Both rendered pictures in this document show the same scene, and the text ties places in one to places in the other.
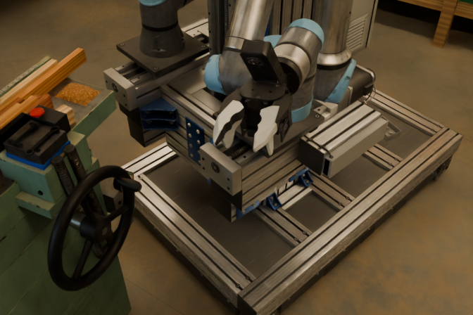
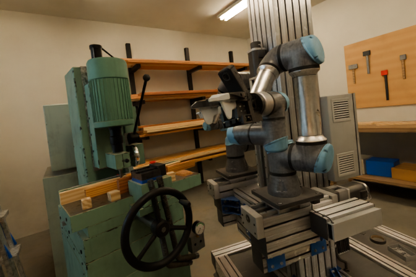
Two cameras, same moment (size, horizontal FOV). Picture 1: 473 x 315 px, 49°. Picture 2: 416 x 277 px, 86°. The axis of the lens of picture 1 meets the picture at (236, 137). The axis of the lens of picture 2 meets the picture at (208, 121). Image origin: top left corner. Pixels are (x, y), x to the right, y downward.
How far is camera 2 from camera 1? 0.57 m
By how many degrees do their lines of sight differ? 45
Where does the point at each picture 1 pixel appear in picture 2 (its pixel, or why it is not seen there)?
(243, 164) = (265, 217)
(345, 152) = (345, 222)
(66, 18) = not seen: hidden behind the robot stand
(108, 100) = (195, 177)
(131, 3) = not seen: hidden behind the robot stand
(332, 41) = (309, 127)
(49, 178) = (143, 189)
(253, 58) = (223, 73)
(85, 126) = (180, 184)
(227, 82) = (236, 132)
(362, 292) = not seen: outside the picture
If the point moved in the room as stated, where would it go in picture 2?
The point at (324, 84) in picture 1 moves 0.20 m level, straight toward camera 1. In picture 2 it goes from (310, 155) to (296, 169)
